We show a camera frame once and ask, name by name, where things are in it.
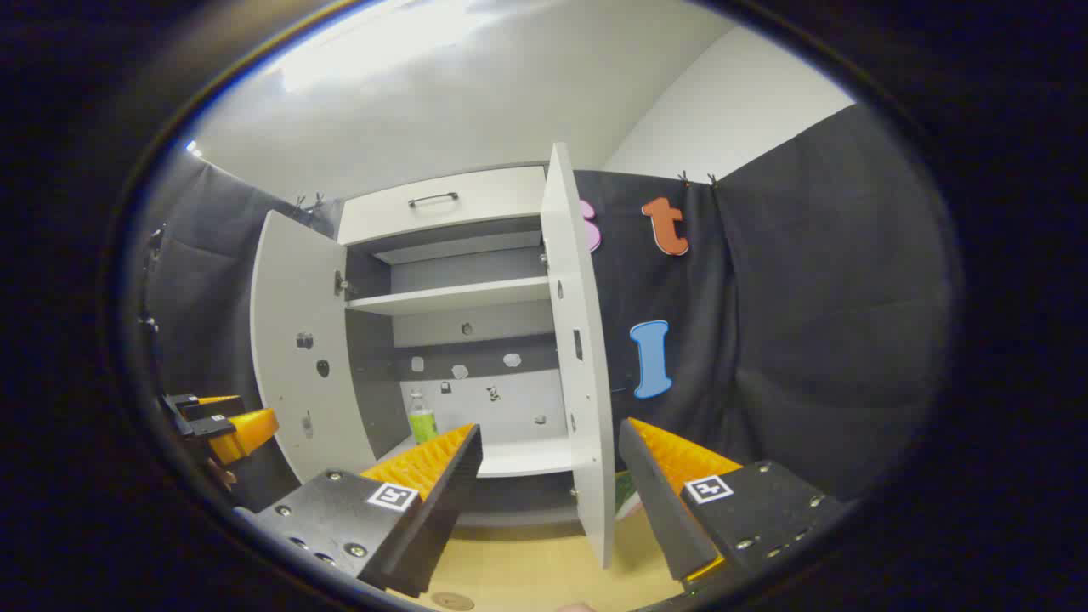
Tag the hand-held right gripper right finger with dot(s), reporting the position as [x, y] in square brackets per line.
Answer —
[659, 501]

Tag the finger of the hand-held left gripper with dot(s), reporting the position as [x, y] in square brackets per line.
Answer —
[212, 406]
[208, 427]

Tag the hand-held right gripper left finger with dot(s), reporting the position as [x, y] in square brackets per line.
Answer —
[442, 510]

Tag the green bottle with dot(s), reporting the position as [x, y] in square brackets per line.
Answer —
[422, 425]

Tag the round coaster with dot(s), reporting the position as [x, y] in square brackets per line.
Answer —
[452, 602]

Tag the white cabinet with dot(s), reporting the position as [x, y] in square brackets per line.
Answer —
[476, 399]

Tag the white cabinet door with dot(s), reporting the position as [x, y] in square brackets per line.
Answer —
[578, 408]
[297, 297]

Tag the white cabinet shelf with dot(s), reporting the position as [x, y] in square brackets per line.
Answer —
[450, 297]

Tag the green object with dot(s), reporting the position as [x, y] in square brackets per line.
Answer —
[627, 493]

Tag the black backdrop cloth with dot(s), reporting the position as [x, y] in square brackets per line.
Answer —
[807, 297]

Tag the white drawer front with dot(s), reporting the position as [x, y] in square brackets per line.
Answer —
[382, 217]

